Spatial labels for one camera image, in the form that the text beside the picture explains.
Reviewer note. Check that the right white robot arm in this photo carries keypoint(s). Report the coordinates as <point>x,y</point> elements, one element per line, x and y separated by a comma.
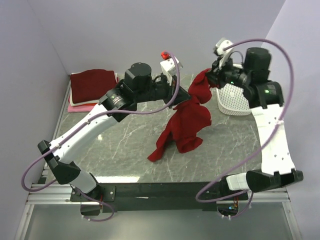
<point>266,102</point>

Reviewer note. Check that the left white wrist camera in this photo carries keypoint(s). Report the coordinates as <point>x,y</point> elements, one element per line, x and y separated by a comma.
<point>168,66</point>

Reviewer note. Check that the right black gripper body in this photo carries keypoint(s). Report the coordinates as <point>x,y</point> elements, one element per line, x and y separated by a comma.
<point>217,74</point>

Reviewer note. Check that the folded pink t-shirt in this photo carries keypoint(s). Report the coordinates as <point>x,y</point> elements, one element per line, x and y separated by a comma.
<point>79,109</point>

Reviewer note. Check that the white perforated plastic basket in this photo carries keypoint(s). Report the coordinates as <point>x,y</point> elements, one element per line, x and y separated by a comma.
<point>230,101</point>

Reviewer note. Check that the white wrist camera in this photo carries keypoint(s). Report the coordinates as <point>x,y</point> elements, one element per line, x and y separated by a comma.
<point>223,49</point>
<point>168,66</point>

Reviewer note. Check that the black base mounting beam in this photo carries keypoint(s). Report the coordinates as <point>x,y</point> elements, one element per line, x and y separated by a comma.
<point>154,196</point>

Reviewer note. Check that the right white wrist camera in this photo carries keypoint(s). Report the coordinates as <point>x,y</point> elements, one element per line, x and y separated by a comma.
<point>223,49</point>

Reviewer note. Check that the folded orange-red t-shirt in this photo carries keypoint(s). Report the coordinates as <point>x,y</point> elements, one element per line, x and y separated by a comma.
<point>87,104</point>

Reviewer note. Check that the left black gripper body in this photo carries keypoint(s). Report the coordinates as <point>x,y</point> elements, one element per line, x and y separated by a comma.
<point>172,92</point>

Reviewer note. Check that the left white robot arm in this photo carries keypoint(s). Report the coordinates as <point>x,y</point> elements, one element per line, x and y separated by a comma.
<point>137,86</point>

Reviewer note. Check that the folded dark red t-shirt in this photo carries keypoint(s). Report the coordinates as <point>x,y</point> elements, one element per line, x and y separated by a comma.
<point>97,81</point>

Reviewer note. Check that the aluminium extrusion rail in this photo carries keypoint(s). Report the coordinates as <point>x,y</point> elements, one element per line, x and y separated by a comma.
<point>56,194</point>

